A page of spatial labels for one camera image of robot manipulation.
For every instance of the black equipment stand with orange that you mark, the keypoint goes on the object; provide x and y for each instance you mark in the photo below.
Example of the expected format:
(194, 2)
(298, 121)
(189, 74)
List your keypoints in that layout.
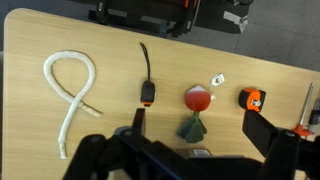
(143, 13)

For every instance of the orange and black measuring tape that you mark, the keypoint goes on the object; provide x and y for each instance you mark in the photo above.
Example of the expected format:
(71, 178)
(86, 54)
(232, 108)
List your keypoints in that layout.
(251, 99)

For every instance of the green leafy vegetable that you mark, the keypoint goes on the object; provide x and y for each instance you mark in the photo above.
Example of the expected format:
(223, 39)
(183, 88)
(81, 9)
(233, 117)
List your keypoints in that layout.
(198, 100)

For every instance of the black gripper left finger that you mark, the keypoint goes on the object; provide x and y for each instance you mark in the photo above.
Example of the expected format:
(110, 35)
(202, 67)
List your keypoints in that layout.
(138, 121)

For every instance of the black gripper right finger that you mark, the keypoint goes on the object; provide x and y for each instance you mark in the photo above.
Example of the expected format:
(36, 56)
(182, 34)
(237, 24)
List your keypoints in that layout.
(260, 131)

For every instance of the grey tape piece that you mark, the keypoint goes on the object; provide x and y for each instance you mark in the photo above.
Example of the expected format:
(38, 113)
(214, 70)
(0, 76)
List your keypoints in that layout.
(235, 18)

